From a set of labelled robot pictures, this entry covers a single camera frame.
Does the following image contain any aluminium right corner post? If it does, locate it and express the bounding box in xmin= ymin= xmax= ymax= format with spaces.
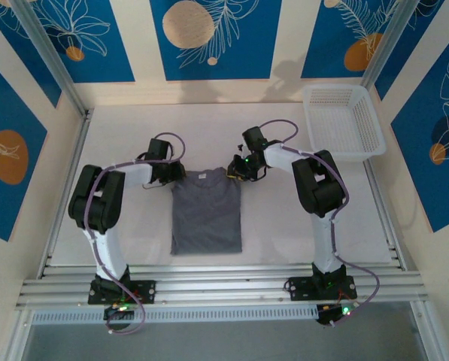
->
xmin=360 ymin=0 xmax=413 ymax=90

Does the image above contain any aluminium corner post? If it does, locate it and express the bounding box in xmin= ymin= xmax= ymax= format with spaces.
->
xmin=360 ymin=0 xmax=413 ymax=90
xmin=11 ymin=0 xmax=92 ymax=117

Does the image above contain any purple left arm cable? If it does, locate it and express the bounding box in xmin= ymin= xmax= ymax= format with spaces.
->
xmin=91 ymin=131 xmax=188 ymax=335

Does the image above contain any thin black right camera cable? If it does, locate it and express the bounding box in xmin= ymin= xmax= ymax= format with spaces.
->
xmin=246 ymin=165 xmax=268 ymax=183

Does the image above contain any white slotted cable duct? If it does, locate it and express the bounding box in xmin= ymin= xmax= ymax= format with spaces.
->
xmin=31 ymin=303 xmax=320 ymax=325

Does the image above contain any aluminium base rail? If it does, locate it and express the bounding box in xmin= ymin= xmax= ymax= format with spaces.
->
xmin=15 ymin=264 xmax=426 ymax=311

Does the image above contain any black controller board green LED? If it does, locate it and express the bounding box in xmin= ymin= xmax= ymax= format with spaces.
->
xmin=103 ymin=300 xmax=138 ymax=320
xmin=316 ymin=302 xmax=356 ymax=326

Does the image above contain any white plastic mesh basket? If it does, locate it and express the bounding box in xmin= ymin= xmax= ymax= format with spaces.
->
xmin=302 ymin=84 xmax=387 ymax=163

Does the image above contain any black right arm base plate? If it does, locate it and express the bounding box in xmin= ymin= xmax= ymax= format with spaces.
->
xmin=284 ymin=276 xmax=357 ymax=302

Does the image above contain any aluminium lower frame rail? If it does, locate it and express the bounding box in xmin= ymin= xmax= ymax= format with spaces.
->
xmin=4 ymin=311 xmax=34 ymax=361
xmin=410 ymin=300 xmax=435 ymax=361

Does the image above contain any aluminium left corner post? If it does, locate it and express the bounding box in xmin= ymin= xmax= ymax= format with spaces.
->
xmin=11 ymin=0 xmax=92 ymax=117

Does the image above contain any grey t-shirt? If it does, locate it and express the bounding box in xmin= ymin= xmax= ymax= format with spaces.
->
xmin=170 ymin=168 xmax=244 ymax=256

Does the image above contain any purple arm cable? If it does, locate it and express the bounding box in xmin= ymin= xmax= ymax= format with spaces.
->
xmin=259 ymin=119 xmax=380 ymax=327
xmin=91 ymin=131 xmax=188 ymax=335

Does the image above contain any aluminium left side rail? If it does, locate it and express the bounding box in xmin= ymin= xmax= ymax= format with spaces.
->
xmin=39 ymin=108 xmax=94 ymax=270

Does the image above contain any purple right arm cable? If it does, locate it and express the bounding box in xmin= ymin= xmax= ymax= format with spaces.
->
xmin=259 ymin=119 xmax=380 ymax=327

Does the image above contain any aluminium right side rail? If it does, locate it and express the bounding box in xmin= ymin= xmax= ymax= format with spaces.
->
xmin=363 ymin=160 xmax=408 ymax=270

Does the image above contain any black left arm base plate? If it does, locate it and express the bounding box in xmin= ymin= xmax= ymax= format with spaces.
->
xmin=88 ymin=278 xmax=157 ymax=305

